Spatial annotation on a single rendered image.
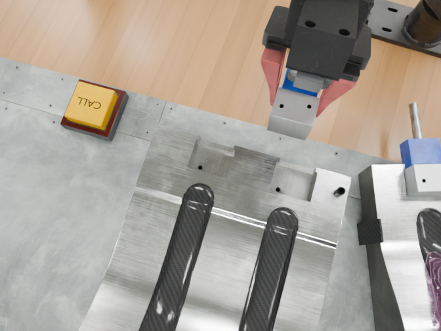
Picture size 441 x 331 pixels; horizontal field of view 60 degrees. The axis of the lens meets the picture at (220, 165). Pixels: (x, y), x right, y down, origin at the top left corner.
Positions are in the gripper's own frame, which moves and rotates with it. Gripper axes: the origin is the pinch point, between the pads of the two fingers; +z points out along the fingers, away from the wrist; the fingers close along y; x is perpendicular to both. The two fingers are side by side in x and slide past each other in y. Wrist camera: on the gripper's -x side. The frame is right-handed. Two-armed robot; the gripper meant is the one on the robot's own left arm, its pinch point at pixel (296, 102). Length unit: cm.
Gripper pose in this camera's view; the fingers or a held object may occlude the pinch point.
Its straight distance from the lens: 46.0
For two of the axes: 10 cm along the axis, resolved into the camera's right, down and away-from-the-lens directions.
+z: -1.1, 6.7, 7.4
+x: 2.7, -6.9, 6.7
